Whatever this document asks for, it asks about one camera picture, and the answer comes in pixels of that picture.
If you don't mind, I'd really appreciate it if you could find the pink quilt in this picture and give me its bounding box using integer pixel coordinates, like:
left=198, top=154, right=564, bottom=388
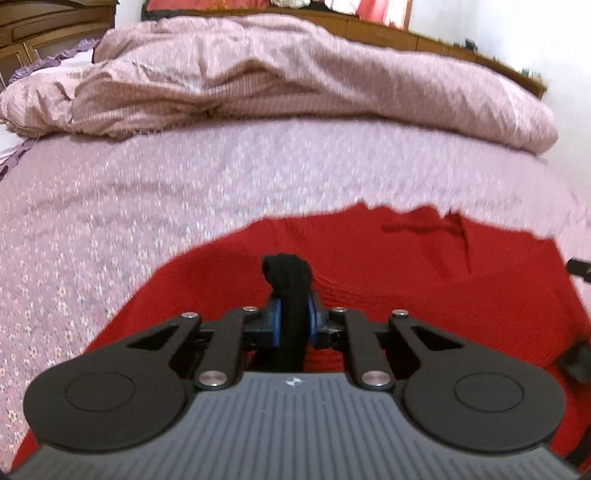
left=0, top=14, right=560, bottom=154

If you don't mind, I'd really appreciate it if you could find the wooden cabinet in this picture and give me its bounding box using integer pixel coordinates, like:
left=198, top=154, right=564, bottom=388
left=0, top=0, right=116, bottom=89

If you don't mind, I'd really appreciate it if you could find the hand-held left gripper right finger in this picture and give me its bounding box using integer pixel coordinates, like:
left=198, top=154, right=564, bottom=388
left=307, top=298, right=465, bottom=393

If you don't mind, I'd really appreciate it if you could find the red knitted sweater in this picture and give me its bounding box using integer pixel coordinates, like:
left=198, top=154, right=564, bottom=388
left=9, top=203, right=591, bottom=472

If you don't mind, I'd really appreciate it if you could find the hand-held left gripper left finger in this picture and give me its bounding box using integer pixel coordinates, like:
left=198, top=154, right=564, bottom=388
left=124, top=298, right=282, bottom=393

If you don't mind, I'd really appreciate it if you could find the white pillow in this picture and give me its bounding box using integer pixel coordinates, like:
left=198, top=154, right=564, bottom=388
left=0, top=124, right=25, bottom=158

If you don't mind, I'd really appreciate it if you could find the wooden headboard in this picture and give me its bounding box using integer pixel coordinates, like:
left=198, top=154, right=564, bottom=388
left=143, top=7, right=548, bottom=99

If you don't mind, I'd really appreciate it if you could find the black knitted cloth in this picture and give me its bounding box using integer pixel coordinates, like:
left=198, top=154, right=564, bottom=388
left=262, top=253, right=315, bottom=373

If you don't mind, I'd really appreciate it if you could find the red curtain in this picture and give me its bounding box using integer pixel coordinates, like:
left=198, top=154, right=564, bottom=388
left=147, top=0, right=413, bottom=31

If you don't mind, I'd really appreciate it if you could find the floral pink bed sheet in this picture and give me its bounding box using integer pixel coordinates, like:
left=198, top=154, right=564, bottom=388
left=0, top=115, right=591, bottom=462

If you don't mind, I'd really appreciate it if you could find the purple frilled pillow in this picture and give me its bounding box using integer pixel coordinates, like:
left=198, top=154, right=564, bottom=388
left=0, top=39, right=101, bottom=93

